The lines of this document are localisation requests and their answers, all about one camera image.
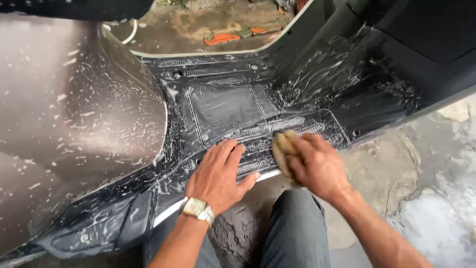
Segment person's right hand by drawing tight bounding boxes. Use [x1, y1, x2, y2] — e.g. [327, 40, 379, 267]
[286, 133, 353, 204]

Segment person's left hand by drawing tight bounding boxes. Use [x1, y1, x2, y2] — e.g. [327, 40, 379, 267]
[185, 139, 262, 216]

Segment yellow-brown cleaning sponge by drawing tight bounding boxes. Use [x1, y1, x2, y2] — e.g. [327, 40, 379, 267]
[271, 129, 302, 187]

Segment person's grey trousers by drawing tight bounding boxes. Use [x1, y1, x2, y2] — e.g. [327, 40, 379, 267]
[143, 189, 331, 268]

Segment gold wristwatch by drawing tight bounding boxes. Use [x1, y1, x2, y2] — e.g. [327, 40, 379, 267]
[180, 197, 216, 228]

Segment soapy black motor scooter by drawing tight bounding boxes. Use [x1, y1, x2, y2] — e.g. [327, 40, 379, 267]
[0, 0, 476, 263]

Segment orange bricks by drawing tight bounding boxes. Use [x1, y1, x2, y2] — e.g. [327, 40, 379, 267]
[204, 24, 283, 46]

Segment white hose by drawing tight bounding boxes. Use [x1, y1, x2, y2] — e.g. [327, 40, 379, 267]
[103, 19, 138, 45]

